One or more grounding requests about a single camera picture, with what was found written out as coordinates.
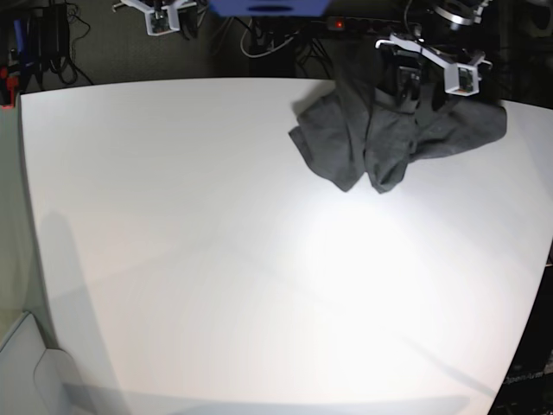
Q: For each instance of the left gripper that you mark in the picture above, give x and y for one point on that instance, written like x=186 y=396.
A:
x=437 y=40

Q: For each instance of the dark grey t-shirt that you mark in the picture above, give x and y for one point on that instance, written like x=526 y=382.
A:
x=353 y=131

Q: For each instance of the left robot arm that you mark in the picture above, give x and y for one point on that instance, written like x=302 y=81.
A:
x=458 y=15

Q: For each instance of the black power strip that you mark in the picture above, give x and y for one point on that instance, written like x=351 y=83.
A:
x=356 y=25

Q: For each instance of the blue box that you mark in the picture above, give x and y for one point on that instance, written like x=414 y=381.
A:
x=269 y=7

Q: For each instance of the red clamp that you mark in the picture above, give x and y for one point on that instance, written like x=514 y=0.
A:
x=9 y=88

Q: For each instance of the grey chair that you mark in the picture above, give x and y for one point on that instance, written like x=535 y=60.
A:
x=35 y=379

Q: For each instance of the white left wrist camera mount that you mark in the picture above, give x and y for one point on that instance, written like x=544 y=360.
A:
x=462 y=79

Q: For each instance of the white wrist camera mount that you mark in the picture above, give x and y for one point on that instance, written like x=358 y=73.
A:
x=462 y=79
x=161 y=17

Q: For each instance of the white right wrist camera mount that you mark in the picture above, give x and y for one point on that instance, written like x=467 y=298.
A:
x=161 y=17

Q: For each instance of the black equipment with cables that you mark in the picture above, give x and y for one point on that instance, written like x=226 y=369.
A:
x=36 y=39

